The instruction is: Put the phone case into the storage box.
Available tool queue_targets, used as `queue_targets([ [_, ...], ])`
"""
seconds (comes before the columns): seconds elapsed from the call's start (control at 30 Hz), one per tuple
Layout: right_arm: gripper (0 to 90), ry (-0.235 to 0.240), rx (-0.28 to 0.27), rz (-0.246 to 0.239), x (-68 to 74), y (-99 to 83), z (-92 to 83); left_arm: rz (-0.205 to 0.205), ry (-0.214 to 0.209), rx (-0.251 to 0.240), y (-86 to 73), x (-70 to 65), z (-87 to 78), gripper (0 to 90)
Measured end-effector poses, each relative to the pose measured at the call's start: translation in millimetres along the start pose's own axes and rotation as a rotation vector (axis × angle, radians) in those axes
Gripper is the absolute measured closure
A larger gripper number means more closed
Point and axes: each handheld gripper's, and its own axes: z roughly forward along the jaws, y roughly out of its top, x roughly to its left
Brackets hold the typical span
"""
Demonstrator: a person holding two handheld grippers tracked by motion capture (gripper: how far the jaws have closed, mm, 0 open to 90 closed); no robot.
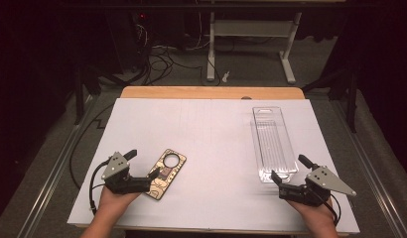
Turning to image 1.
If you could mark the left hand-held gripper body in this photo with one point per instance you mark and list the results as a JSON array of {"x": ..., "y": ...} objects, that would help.
[{"x": 116, "y": 168}]

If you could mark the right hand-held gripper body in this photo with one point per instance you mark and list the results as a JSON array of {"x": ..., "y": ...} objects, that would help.
[{"x": 324, "y": 181}]

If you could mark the cartoon print phone case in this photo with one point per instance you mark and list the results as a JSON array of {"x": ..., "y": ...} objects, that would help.
[{"x": 168, "y": 175}]

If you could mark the clear plastic packaging tray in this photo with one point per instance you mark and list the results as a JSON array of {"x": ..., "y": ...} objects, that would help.
[{"x": 274, "y": 145}]

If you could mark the person's right hand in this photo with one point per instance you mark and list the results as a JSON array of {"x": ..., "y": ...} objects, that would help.
[{"x": 319, "y": 214}]

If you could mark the person's left hand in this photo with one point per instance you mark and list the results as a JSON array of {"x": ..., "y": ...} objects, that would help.
[{"x": 113, "y": 205}]

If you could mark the black metal stand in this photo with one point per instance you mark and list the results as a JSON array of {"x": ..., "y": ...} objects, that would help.
[
  {"x": 79, "y": 92},
  {"x": 351, "y": 99}
]

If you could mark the wooden table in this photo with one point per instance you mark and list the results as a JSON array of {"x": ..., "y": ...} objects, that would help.
[{"x": 211, "y": 92}]

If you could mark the small white floor object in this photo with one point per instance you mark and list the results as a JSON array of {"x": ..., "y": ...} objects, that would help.
[{"x": 226, "y": 76}]

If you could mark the black computer tower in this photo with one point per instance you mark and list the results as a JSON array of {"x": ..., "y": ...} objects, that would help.
[{"x": 128, "y": 36}]

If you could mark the metal floor rail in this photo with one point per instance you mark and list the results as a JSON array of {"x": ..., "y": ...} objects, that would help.
[
  {"x": 56, "y": 168},
  {"x": 370, "y": 168}
]

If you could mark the white metal stand frame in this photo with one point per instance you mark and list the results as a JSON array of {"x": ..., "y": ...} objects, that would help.
[{"x": 254, "y": 28}]

